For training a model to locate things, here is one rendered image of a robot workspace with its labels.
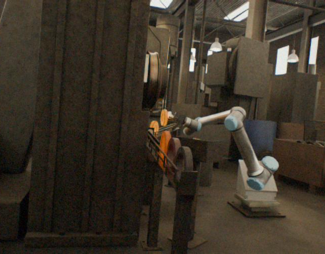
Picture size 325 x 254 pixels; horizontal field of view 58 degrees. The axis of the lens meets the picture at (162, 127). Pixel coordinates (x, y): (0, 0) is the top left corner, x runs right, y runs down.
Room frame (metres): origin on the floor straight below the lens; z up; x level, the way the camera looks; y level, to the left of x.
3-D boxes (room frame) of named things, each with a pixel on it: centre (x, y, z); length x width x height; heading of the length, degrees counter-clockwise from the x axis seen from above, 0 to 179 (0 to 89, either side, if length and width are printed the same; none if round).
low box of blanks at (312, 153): (4.14, -2.20, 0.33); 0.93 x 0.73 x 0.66; 21
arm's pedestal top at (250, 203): (2.81, -0.98, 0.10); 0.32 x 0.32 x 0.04; 13
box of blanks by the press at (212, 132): (5.07, -0.54, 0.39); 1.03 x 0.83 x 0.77; 119
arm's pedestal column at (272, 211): (2.81, -0.98, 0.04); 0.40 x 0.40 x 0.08; 13
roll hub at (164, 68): (2.41, 0.04, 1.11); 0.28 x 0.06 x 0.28; 14
